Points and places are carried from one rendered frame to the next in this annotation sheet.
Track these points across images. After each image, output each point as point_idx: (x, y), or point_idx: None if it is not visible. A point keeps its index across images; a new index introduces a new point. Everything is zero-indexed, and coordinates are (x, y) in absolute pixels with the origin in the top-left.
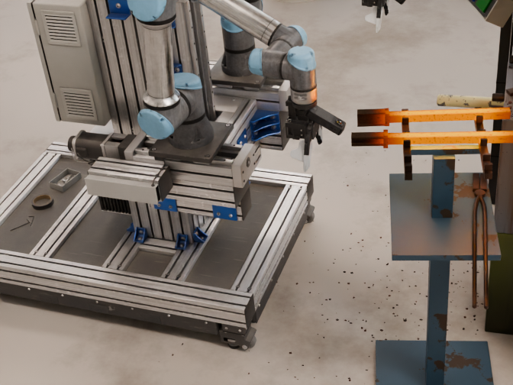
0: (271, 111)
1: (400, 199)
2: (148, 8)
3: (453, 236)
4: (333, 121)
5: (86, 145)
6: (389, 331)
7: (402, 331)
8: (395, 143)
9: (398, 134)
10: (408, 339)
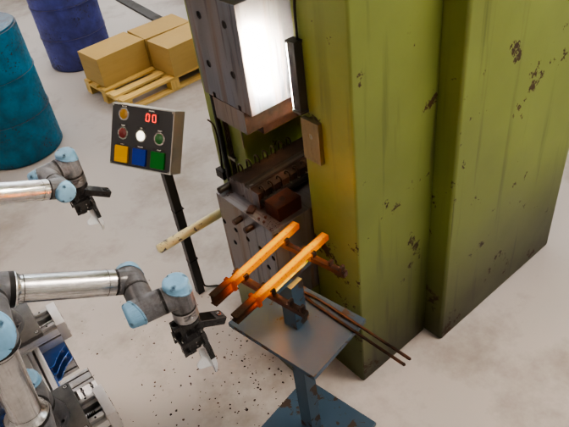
0: (57, 346)
1: (262, 335)
2: (0, 345)
3: (326, 330)
4: (215, 315)
5: None
6: (246, 425)
7: (254, 418)
8: (264, 297)
9: (260, 290)
10: (263, 419)
